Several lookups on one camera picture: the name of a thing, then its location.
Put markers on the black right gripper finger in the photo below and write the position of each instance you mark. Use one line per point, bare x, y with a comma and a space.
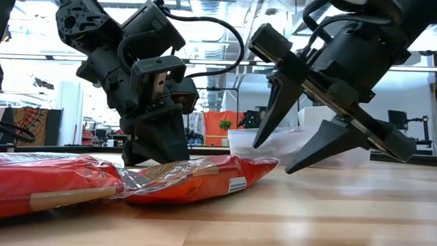
331, 140
280, 102

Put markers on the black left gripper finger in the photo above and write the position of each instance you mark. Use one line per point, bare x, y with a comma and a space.
128, 143
160, 136

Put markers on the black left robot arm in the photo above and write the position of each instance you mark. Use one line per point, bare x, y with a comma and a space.
88, 24

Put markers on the black monitor on arm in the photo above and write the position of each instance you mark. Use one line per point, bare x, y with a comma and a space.
397, 118

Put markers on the large red popcorn bag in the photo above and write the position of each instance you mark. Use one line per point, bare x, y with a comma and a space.
51, 181

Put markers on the dark plant with green lights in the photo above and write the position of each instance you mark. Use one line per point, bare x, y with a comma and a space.
251, 119

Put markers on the clear plastic basket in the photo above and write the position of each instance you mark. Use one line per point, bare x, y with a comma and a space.
246, 143

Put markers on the white column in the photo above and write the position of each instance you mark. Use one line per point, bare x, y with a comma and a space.
70, 112

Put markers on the orange-red panel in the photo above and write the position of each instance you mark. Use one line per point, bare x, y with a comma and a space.
215, 128

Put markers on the small green potted plant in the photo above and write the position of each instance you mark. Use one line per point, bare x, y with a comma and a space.
225, 124

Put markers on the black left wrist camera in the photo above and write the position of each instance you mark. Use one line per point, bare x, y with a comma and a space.
184, 97

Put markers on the black frame rail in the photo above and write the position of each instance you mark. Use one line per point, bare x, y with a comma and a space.
68, 149

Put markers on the silver ventilation duct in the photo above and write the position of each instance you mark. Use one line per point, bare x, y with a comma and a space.
213, 48

